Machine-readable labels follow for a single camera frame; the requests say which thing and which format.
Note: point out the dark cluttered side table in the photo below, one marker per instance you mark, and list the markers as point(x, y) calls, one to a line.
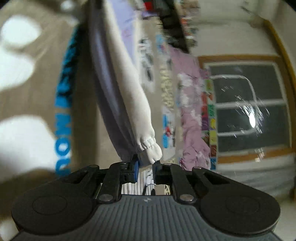
point(172, 25)

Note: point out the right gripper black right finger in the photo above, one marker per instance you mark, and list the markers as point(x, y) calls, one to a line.
point(174, 176)

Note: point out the window with wooden frame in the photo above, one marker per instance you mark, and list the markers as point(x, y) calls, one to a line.
point(253, 93)

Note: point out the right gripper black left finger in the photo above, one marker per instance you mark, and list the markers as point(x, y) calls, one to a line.
point(114, 177)

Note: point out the grey curtain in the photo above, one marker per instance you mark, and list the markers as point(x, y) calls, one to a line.
point(274, 176)

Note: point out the colourful alphabet foam board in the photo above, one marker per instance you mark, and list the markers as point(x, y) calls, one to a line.
point(209, 123)

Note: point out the pink floral quilt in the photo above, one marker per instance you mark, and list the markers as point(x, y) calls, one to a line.
point(195, 150)

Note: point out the lavender sweatpants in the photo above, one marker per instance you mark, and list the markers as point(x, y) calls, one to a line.
point(115, 29)

